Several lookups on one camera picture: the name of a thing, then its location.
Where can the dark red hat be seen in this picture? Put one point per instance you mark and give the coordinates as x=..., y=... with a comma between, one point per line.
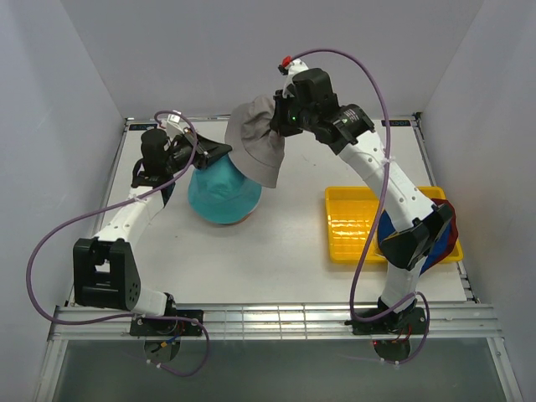
x=449, y=238

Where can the teal bucket hat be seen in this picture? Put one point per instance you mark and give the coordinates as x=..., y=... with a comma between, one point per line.
x=221, y=193

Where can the aluminium front rail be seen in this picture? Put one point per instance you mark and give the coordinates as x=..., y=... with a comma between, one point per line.
x=276, y=322

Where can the paper label strip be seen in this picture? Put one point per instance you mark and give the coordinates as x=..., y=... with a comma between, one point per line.
x=218, y=117

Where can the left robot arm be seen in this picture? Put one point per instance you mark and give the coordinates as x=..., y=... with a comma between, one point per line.
x=105, y=271

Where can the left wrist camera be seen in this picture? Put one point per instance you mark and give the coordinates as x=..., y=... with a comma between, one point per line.
x=172, y=123

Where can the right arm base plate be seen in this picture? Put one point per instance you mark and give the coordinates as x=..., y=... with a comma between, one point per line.
x=411, y=320

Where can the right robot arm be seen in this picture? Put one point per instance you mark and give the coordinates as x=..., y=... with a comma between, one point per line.
x=350, y=134

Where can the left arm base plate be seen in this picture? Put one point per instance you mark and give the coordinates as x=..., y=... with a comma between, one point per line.
x=182, y=323

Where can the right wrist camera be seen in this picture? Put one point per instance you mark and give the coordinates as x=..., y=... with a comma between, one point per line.
x=289, y=68

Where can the blue hat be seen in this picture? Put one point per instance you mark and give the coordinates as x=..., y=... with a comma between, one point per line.
x=404, y=249

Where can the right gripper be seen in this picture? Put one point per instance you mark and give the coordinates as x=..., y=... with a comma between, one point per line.
x=277, y=122

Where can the yellow plastic tray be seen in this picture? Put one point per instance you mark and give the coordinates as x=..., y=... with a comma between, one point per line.
x=350, y=213

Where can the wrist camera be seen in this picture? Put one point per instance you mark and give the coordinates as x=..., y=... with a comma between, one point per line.
x=289, y=68
x=172, y=123

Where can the grey bucket hat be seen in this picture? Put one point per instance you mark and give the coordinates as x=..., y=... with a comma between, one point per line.
x=257, y=151

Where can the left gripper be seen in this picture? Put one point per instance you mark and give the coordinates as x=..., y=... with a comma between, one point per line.
x=208, y=151

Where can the wooden hat stand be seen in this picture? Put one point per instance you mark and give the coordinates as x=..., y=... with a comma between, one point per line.
x=239, y=221

